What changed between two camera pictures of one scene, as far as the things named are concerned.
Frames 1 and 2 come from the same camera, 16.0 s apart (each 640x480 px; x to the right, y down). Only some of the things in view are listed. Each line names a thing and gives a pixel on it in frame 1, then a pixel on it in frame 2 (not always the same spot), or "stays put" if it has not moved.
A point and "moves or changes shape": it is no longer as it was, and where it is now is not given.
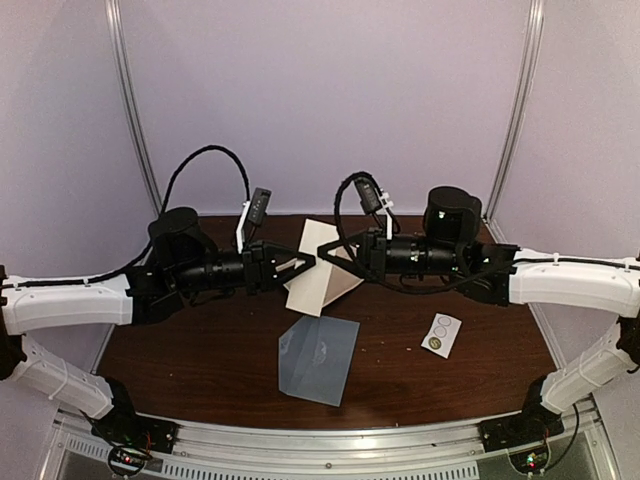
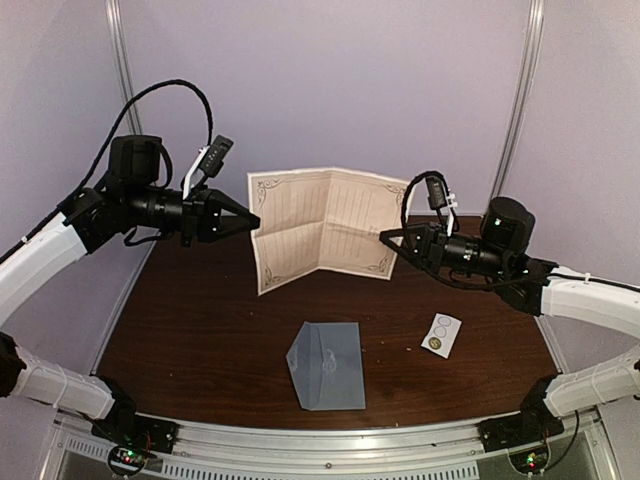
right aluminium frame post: x=534 y=29 stays put
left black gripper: x=259 y=266 to x=200 y=216
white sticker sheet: x=442 y=334 stays put
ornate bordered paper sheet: x=340 y=280 to x=326 y=218
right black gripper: x=375 y=235 to x=430 y=261
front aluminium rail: x=581 y=450 stays put
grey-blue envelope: x=314 y=356 moves or changes shape
